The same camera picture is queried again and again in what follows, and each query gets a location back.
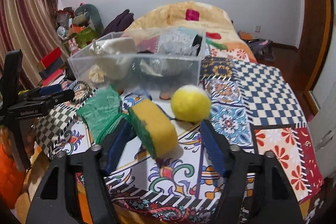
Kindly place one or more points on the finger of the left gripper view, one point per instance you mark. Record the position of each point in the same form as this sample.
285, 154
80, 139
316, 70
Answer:
51, 95

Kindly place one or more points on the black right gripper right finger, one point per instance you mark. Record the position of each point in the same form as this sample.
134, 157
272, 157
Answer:
273, 199

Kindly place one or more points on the white drawstring cloth pouch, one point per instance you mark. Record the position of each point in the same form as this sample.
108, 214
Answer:
114, 56

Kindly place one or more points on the yellow green scrub sponge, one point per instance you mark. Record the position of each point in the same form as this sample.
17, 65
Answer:
154, 129

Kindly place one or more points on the red box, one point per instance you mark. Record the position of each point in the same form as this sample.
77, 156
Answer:
48, 59

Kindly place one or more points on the pink bunny plush toy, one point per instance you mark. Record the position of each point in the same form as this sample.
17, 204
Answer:
73, 46

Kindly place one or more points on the patterned patchwork bed cover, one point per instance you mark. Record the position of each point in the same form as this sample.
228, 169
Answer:
253, 107

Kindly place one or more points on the green knitted cloth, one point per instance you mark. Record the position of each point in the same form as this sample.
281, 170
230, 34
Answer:
102, 113

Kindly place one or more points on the green box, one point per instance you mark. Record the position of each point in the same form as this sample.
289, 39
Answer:
85, 37

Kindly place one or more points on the white wardrobe with hearts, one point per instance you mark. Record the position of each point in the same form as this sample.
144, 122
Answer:
322, 126

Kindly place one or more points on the yellow fuzzy ball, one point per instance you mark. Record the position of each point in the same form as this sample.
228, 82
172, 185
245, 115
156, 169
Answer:
190, 103

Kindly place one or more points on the green dinosaur plush toy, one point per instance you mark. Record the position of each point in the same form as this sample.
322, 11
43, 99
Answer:
88, 15

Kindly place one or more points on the striped red curtain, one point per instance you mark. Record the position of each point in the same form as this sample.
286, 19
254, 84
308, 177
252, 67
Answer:
28, 25

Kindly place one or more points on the clear plastic storage bin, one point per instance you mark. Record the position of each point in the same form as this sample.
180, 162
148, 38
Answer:
84, 65

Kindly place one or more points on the dark purple jacket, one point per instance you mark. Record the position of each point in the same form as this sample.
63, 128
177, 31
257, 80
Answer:
120, 23

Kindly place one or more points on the brown wooden door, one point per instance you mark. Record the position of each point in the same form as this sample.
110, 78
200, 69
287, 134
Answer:
314, 46

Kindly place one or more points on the bag on floor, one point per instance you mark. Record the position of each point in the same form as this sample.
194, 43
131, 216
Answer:
261, 48

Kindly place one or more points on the colourful patchwork fleece blanket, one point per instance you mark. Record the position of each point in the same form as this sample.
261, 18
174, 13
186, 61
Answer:
222, 38

